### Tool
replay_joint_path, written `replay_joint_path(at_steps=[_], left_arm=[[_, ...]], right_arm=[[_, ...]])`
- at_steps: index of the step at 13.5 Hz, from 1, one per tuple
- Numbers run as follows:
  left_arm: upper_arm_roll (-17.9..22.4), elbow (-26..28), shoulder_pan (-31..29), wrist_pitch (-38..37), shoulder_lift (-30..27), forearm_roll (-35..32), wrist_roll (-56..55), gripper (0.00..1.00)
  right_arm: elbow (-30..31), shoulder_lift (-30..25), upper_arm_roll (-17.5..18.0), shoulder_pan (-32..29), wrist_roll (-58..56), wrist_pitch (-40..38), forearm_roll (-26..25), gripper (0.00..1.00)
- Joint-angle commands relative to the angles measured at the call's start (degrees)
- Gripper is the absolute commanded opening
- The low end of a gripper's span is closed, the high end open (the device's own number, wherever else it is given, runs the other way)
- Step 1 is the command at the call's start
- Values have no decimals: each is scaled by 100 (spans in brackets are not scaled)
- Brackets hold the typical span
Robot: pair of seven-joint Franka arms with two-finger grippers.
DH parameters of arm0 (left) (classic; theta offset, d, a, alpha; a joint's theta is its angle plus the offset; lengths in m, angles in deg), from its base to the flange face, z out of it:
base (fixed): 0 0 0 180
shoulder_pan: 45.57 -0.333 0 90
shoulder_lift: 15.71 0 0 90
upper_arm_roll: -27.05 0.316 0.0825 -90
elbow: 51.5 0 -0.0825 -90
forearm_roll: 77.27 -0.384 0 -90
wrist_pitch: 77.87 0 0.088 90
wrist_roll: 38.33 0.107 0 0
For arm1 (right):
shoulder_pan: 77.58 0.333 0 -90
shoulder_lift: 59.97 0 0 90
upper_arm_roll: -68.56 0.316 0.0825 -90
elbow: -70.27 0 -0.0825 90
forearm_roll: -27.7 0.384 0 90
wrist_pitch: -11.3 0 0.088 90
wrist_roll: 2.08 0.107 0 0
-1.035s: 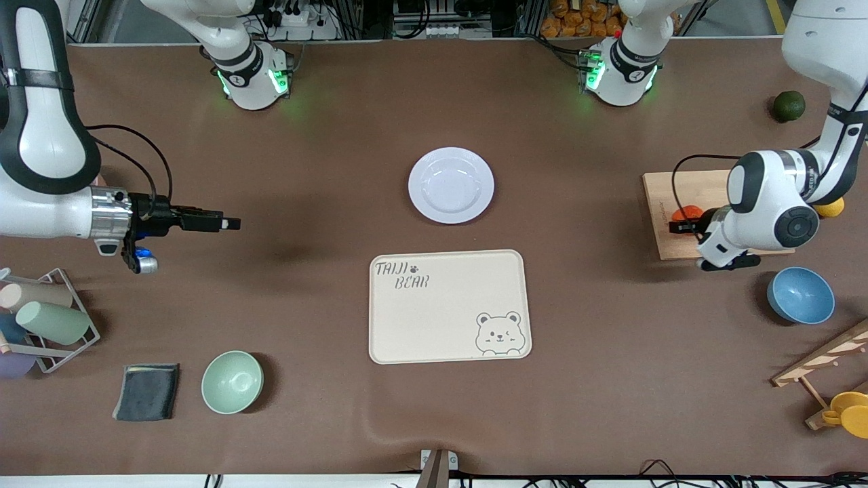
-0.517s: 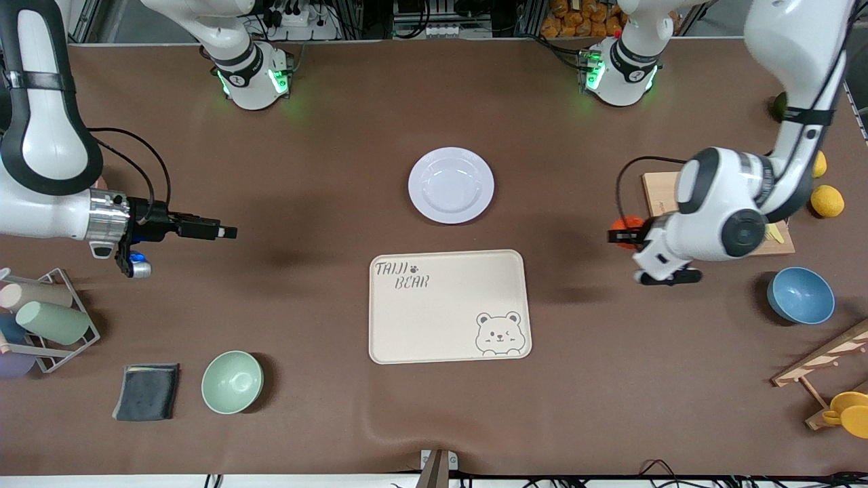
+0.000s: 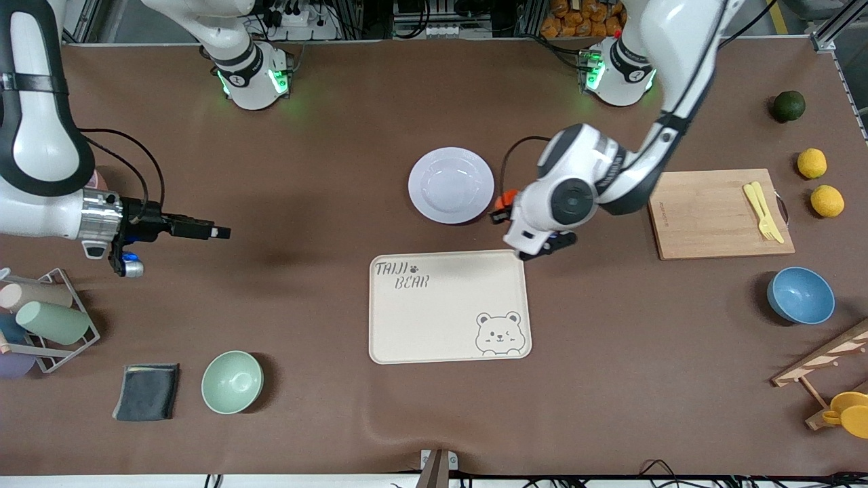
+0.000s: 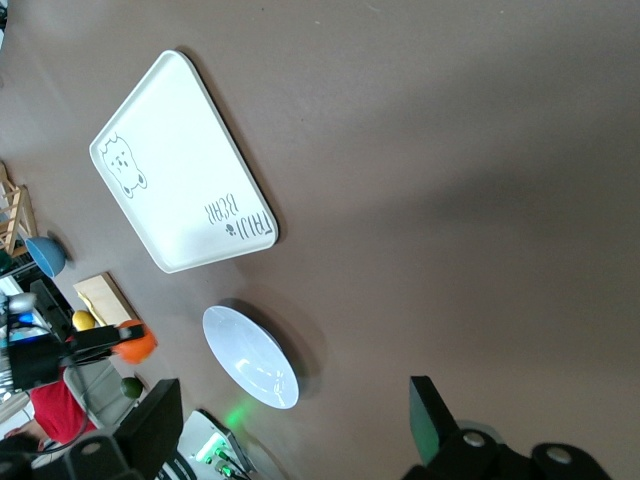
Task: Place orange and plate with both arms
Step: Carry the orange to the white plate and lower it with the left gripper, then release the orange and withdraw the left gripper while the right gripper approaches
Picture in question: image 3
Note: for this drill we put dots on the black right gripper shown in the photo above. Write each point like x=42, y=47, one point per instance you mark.
x=145, y=222

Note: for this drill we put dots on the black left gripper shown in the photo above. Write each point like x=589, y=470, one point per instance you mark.
x=502, y=214

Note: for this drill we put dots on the orange fruit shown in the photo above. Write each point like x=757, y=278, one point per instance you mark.
x=506, y=199

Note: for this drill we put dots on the white round plate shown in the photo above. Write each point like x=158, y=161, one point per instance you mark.
x=451, y=185

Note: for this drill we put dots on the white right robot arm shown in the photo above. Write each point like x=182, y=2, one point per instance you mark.
x=41, y=135

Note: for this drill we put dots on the pink bowl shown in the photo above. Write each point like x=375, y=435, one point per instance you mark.
x=99, y=180

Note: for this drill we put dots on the cream tray with bear print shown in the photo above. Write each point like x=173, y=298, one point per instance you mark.
x=441, y=318

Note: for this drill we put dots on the light green bowl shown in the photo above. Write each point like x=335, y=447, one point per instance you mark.
x=232, y=382

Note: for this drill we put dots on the beige cup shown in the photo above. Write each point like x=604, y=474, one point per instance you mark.
x=41, y=295

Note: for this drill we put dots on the mint green cup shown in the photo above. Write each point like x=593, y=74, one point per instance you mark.
x=54, y=322

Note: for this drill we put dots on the dark grey folded cloth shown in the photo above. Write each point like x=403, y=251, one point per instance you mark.
x=146, y=393

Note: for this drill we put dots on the bag of orange fruits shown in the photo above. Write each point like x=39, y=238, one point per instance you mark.
x=576, y=20

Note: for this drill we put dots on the wooden cutting board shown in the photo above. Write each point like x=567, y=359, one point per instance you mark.
x=712, y=230

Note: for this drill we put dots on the blue cup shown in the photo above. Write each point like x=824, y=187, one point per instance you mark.
x=10, y=329

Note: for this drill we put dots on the white power strip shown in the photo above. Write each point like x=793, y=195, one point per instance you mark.
x=302, y=24

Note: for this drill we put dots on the purple cup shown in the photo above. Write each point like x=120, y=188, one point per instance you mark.
x=13, y=366

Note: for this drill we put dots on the yellow plastic fork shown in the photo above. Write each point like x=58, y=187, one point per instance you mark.
x=758, y=203

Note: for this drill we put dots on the dark green lime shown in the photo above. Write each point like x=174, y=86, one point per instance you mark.
x=789, y=106

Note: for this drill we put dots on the blue bowl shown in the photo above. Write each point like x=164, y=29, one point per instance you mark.
x=801, y=295

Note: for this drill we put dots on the yellow lemon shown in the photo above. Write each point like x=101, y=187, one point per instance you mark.
x=812, y=163
x=827, y=202

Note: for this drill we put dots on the wooden stand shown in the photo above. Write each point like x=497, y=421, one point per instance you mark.
x=814, y=362

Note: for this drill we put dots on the yellow mug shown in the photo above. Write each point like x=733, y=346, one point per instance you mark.
x=853, y=415

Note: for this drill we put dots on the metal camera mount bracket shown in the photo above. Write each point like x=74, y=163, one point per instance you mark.
x=434, y=468

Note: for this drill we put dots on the aluminium frame profile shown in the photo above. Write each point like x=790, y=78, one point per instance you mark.
x=834, y=30

